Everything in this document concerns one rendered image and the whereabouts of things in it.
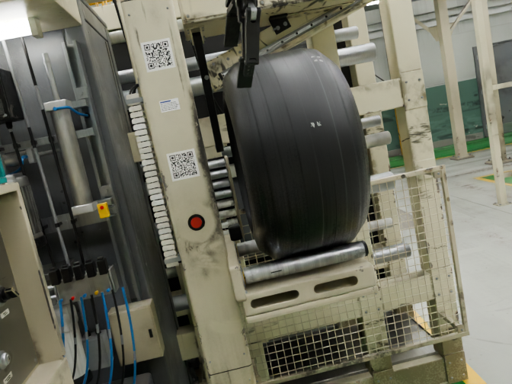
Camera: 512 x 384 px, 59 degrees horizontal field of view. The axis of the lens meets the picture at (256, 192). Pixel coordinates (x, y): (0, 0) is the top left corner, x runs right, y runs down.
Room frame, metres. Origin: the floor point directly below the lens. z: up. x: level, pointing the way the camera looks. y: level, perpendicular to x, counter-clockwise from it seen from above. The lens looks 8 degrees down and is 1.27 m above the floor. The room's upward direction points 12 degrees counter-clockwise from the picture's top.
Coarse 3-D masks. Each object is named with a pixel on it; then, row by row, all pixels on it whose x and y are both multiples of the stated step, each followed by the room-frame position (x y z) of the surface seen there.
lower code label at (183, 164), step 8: (176, 152) 1.20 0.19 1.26; (184, 152) 1.20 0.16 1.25; (192, 152) 1.20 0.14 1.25; (168, 160) 1.20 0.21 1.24; (176, 160) 1.20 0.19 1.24; (184, 160) 1.20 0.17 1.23; (192, 160) 1.20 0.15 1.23; (176, 168) 1.20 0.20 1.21; (184, 168) 1.20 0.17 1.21; (192, 168) 1.20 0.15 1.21; (176, 176) 1.20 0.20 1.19; (184, 176) 1.20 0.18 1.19; (192, 176) 1.20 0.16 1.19
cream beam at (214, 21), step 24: (192, 0) 1.47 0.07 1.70; (216, 0) 1.48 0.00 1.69; (264, 0) 1.49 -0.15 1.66; (288, 0) 1.50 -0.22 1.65; (312, 0) 1.51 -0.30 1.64; (336, 0) 1.57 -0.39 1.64; (192, 24) 1.50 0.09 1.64; (216, 24) 1.56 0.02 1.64; (240, 24) 1.63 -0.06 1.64; (264, 24) 1.71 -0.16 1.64
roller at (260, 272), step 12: (312, 252) 1.17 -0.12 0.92; (324, 252) 1.16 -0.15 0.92; (336, 252) 1.16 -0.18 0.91; (348, 252) 1.16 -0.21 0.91; (360, 252) 1.16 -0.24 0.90; (264, 264) 1.15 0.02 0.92; (276, 264) 1.15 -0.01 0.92; (288, 264) 1.14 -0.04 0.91; (300, 264) 1.14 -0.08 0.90; (312, 264) 1.15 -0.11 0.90; (324, 264) 1.15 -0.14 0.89; (252, 276) 1.13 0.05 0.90; (264, 276) 1.14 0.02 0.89; (276, 276) 1.14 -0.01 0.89
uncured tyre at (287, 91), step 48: (240, 96) 1.10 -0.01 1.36; (288, 96) 1.06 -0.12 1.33; (336, 96) 1.06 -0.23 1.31; (240, 144) 1.08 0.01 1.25; (288, 144) 1.02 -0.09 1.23; (336, 144) 1.03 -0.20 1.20; (288, 192) 1.02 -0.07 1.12; (336, 192) 1.04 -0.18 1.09; (288, 240) 1.09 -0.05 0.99; (336, 240) 1.14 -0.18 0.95
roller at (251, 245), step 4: (252, 240) 1.44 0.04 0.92; (240, 244) 1.43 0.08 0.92; (244, 244) 1.42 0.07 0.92; (248, 244) 1.42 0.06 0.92; (252, 244) 1.42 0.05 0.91; (256, 244) 1.42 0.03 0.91; (236, 248) 1.42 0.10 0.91; (240, 248) 1.41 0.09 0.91; (244, 248) 1.41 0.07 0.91; (248, 248) 1.41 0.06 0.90; (252, 248) 1.42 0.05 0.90; (256, 248) 1.42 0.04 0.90; (240, 252) 1.41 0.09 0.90; (244, 252) 1.41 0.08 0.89; (248, 252) 1.42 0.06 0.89; (252, 252) 1.42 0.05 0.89; (256, 252) 1.42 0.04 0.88; (240, 256) 1.42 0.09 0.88
